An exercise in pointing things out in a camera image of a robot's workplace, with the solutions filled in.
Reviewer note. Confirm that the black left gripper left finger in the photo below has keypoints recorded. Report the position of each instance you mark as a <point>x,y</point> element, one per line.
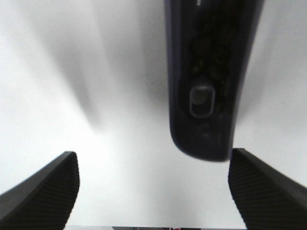
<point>43,201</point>

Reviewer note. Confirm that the purple plastic dustpan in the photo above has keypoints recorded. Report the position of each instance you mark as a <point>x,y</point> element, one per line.
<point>208,44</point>

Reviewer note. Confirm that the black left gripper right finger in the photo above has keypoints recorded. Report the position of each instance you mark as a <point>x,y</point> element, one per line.
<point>265,198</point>

